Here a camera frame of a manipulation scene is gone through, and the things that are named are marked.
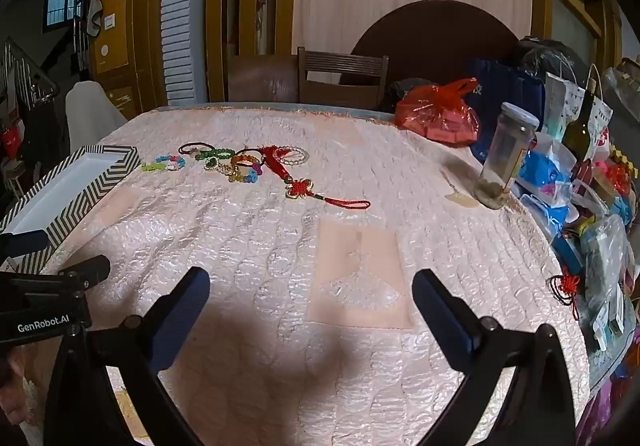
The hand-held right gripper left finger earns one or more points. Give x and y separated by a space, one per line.
187 311

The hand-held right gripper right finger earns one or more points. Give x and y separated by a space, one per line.
440 316

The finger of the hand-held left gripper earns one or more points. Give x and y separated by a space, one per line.
87 268
22 245

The striped white box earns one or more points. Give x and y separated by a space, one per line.
65 191

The small red knot ornament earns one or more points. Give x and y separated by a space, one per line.
567 287

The white plastic chair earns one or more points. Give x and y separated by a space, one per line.
92 113

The red tassel knot ornament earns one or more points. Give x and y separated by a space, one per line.
299 187

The glass jar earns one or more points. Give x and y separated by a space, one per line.
502 160

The metal stair railing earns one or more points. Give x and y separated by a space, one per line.
25 75

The pile of packaged goods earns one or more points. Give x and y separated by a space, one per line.
595 226

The red plastic bag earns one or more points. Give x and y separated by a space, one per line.
440 115

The dark wine bottle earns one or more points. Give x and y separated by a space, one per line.
580 125

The blue shopping bag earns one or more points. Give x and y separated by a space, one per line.
505 85

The hanging grey cloth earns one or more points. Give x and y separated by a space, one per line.
94 15

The white printed paper bag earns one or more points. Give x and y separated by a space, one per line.
557 100

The window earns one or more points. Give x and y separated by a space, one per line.
65 0

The wooden chair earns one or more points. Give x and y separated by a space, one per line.
342 80

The white louvred door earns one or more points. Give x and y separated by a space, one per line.
182 15

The black plastic bag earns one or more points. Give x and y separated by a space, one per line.
542 55

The round dark wooden tabletop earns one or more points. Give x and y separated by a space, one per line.
435 35

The white light switch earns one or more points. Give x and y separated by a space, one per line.
109 21

